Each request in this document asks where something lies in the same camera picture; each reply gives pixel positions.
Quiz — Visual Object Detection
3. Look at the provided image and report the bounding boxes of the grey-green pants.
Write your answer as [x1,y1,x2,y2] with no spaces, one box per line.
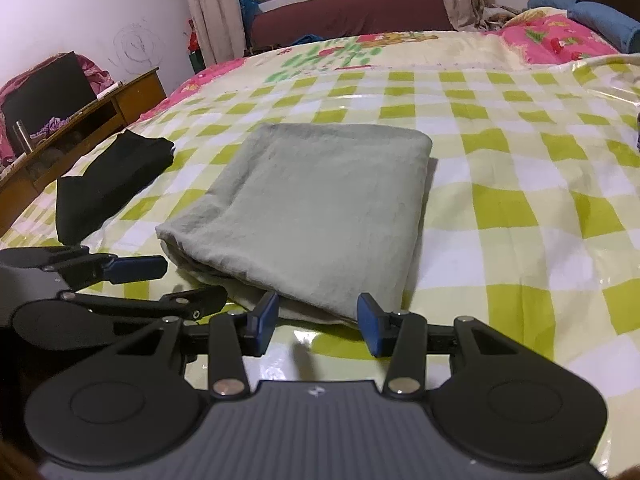
[156,124,433,324]

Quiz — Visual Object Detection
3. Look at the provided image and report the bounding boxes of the wooden side desk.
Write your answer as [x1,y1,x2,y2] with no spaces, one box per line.
[1,67,166,232]

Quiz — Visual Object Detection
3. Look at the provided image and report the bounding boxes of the black folded garment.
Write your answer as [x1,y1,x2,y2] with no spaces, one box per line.
[55,130,175,246]

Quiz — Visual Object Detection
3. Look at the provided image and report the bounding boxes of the black monitor on desk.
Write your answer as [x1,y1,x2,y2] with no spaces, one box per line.
[1,52,96,144]

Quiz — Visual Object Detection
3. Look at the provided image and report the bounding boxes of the beige left curtain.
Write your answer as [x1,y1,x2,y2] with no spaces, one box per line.
[186,0,245,66]

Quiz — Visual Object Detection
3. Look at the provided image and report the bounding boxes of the blue pillow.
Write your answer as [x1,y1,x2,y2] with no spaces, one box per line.
[527,0,640,54]

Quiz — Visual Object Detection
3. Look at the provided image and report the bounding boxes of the maroon sofa bench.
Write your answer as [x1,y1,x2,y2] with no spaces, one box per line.
[248,0,454,50]

